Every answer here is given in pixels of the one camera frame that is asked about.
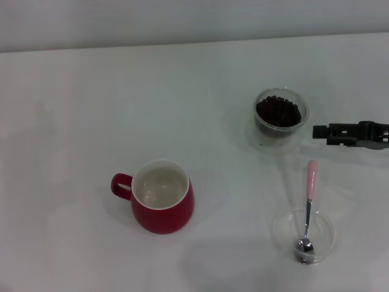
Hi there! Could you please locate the glass jar of coffee beans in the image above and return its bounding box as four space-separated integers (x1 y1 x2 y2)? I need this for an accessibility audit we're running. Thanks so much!
253 87 310 139

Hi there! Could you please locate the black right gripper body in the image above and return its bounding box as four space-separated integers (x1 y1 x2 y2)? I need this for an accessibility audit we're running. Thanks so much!
355 120 389 151

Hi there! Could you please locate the clear shallow glass dish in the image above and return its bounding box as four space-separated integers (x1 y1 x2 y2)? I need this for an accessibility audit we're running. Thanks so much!
269 206 339 266

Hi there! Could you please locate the red ceramic mug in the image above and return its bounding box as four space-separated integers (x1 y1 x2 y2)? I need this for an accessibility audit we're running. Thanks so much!
110 158 196 235

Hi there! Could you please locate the pink handled metal spoon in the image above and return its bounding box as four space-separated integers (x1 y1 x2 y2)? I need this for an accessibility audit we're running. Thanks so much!
294 159 320 265

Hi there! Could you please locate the clear glass saucer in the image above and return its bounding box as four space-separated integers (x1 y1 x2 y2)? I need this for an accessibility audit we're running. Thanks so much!
244 117 305 156

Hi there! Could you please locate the coffee beans pile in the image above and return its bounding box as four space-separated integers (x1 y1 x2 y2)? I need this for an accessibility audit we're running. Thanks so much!
255 95 303 127

